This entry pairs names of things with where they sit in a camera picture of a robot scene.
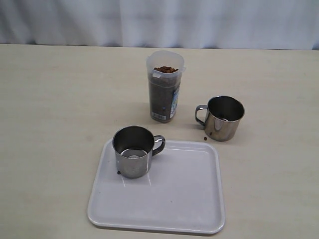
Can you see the steel mug with kibble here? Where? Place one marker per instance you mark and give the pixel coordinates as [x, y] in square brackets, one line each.
[220, 117]
[135, 147]

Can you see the clear plastic tall container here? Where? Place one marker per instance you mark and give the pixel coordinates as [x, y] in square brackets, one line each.
[164, 70]

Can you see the white rectangular tray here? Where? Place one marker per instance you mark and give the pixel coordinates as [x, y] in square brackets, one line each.
[182, 192]

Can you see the white backdrop curtain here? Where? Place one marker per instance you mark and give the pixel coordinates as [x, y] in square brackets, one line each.
[241, 24]

